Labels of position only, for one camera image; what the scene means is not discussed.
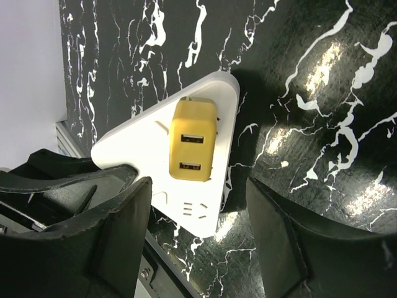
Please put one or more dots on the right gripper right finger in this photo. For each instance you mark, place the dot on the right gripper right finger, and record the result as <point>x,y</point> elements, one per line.
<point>303,254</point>

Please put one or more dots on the aluminium frame rail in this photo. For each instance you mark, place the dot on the aluminium frame rail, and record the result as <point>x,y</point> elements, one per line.
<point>67,144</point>

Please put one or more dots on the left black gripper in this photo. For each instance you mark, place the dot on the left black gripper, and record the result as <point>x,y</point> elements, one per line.
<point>50,188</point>

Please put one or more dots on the white triangular socket adapter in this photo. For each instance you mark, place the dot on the white triangular socket adapter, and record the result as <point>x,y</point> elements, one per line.
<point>143,143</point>

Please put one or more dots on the yellow USB charger plug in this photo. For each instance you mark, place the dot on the yellow USB charger plug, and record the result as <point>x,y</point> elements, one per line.
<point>192,138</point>

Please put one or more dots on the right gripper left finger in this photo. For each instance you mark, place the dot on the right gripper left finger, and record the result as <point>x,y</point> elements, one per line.
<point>94,254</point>

